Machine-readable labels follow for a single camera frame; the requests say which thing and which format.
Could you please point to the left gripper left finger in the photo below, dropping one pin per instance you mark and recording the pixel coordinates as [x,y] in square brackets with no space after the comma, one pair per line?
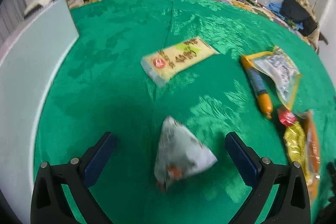
[49,203]

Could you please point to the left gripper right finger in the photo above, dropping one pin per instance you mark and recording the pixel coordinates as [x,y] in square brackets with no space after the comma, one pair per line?
[291,203]

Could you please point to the white triangular rice ball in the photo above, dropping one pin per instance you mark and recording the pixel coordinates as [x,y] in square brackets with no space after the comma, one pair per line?
[180,154]

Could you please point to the pale yellow snack bar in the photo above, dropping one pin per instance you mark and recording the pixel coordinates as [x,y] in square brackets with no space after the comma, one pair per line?
[163,65]

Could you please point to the yellow red snack pouch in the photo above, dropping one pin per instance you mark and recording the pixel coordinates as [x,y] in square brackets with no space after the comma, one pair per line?
[294,136]

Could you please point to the orange snack packet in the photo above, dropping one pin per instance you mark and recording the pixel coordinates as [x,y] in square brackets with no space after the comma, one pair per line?
[312,154]

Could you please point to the orange sausage stick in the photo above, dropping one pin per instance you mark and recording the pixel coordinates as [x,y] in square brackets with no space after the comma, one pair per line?
[257,84]

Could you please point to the clear yellow-edged snack pouch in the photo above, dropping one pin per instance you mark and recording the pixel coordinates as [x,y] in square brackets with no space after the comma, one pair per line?
[277,65]

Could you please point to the green patterned bed cover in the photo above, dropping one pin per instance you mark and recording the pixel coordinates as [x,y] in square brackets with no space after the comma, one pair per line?
[137,62]

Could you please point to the white storage box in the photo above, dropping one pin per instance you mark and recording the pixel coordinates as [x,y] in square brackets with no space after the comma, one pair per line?
[30,59]

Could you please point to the black bag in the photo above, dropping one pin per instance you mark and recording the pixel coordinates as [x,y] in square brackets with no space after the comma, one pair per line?
[300,12]

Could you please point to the blue cloth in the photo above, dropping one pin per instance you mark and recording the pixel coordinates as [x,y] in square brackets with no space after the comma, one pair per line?
[275,7]

